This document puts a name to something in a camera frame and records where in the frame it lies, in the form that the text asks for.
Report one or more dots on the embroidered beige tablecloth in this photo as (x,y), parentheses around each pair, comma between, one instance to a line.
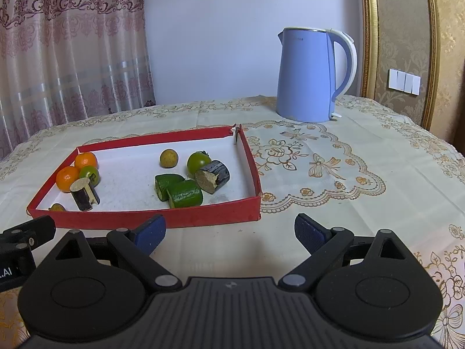
(327,196)

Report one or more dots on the small yellow loquat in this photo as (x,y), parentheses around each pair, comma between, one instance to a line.
(57,207)

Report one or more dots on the patterned pink curtain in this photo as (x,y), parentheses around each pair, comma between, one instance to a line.
(72,43)

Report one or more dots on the gold moulding strip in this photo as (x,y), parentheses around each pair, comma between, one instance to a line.
(432,43)
(368,25)

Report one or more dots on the small eggplant piece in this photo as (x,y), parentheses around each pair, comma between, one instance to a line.
(84,194)

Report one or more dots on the green tomato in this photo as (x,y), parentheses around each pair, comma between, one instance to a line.
(197,161)

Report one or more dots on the orange tangerine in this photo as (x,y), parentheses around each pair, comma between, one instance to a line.
(66,179)
(85,160)

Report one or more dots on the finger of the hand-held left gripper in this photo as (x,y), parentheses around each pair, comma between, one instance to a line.
(34,227)

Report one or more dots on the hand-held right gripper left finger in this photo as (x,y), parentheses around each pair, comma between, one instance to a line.
(150,234)

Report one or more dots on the yellow longan fruit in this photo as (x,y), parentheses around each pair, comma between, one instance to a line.
(169,158)

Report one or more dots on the green tangerine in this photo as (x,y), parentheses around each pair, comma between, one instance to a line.
(90,174)

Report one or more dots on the blue electric kettle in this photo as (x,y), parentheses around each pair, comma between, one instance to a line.
(301,76)

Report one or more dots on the green cucumber piece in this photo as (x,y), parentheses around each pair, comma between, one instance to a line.
(165,184)
(185,193)

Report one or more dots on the white light switch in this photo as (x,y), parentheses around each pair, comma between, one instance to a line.
(403,81)

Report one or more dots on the red cardboard tray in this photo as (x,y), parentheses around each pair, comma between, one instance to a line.
(134,174)

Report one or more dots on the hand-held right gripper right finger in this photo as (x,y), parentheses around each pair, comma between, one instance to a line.
(308,231)

